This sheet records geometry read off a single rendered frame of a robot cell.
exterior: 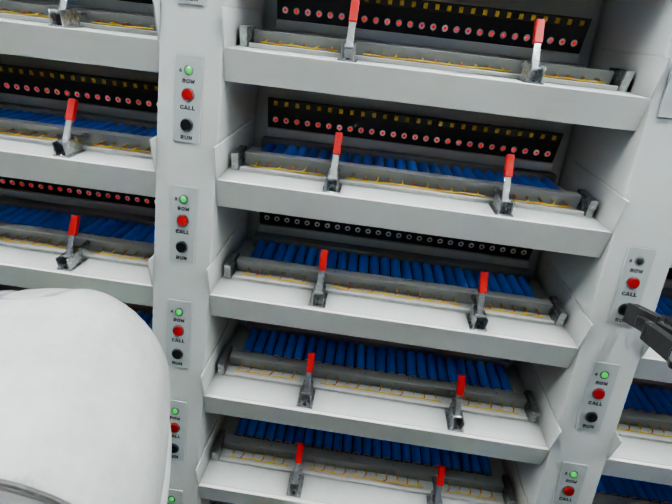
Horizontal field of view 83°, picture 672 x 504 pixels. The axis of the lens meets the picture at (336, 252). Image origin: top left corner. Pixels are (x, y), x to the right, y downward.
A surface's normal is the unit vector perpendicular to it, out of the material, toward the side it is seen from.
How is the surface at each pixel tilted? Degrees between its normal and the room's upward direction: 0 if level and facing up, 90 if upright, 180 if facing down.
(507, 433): 19
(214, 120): 90
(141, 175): 109
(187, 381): 90
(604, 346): 90
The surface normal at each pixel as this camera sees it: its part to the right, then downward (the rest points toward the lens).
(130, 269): 0.10, -0.85
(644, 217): -0.07, 0.21
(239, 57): -0.11, 0.51
